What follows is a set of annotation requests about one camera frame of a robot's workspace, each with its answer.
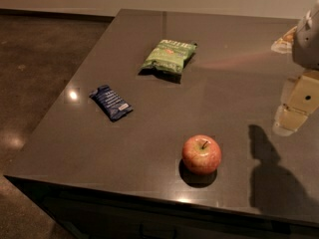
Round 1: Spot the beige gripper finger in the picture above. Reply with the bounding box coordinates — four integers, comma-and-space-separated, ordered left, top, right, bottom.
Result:
273, 70, 319, 136

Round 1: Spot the red apple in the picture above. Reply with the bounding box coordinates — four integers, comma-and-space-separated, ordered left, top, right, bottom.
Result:
181, 134, 221, 175

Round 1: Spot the green chip bag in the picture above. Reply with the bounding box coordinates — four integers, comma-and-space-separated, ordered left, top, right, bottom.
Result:
142, 40, 197, 75

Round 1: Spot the blue snack bar wrapper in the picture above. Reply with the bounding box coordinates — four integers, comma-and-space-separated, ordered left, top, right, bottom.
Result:
89, 85, 134, 121

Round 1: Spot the clear plastic snack package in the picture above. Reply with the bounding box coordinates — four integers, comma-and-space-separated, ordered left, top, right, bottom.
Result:
271, 27, 297, 54

